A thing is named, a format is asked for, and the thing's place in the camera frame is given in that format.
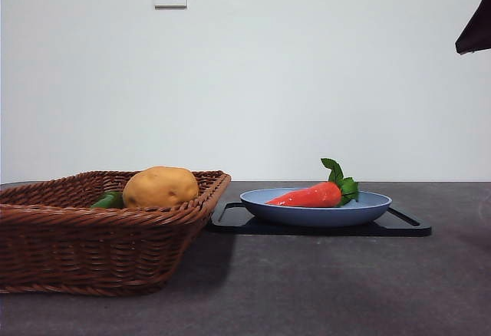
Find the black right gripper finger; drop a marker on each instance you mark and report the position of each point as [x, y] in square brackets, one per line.
[477, 31]

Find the orange carrot with green leaves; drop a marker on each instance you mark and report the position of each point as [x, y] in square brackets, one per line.
[314, 197]

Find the blue round plate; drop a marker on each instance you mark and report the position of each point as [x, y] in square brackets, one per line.
[307, 217]

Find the black rectangular tray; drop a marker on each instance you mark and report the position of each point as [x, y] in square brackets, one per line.
[230, 225]

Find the yellow-brown potato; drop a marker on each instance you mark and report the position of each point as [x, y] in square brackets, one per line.
[161, 188]

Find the green pepper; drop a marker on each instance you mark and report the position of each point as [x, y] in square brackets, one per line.
[109, 199]

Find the brown wicker basket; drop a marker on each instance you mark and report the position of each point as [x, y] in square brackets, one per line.
[96, 251]

